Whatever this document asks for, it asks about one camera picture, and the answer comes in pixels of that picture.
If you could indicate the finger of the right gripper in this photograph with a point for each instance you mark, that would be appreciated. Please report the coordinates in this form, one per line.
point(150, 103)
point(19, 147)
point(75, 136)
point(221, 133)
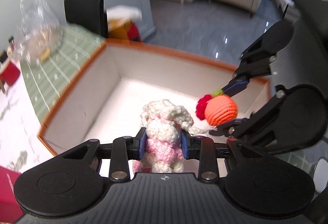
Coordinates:
point(235, 86)
point(229, 128)

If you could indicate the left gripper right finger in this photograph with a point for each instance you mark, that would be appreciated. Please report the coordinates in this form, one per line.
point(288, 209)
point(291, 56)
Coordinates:
point(200, 156)

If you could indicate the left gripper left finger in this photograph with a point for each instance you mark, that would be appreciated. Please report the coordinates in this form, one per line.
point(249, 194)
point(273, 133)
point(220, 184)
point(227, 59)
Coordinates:
point(124, 149)

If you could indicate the orange crochet ball toy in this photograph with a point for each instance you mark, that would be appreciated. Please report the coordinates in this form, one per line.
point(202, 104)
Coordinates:
point(217, 108)

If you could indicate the pink white crochet toy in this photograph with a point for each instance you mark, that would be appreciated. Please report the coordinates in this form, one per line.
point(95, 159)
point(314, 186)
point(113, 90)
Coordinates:
point(164, 122)

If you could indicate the orange storage box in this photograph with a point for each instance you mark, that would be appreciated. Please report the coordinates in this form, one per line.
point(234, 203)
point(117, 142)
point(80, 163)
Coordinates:
point(105, 98)

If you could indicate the white plush on stool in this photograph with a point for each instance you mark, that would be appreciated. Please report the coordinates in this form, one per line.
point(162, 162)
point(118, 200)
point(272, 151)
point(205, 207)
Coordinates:
point(121, 22)

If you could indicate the pink red box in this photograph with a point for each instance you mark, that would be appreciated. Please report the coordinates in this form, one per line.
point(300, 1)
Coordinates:
point(10, 210)

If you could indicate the red mug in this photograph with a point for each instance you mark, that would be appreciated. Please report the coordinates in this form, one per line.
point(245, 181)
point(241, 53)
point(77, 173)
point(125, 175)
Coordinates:
point(10, 73)

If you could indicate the black chair right side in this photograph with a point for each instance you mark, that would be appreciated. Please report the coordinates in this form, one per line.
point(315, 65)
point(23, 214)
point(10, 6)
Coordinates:
point(90, 14)

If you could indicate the clear plastic bag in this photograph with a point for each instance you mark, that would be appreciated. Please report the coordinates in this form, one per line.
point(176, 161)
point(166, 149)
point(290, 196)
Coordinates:
point(39, 33)

